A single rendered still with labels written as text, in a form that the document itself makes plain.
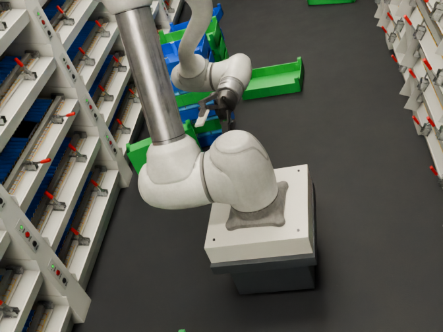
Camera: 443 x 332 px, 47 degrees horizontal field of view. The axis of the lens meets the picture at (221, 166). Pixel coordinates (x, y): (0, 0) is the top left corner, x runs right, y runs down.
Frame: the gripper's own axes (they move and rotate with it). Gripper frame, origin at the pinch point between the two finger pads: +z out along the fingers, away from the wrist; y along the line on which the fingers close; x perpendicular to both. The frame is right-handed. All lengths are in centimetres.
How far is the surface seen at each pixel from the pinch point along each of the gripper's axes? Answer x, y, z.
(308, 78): -5, -53, -98
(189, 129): -36, -22, -38
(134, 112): -83, -25, -65
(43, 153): -58, 16, 8
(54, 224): -58, -3, 25
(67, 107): -65, 15, -19
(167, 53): -47, -1, -69
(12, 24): -55, 52, -17
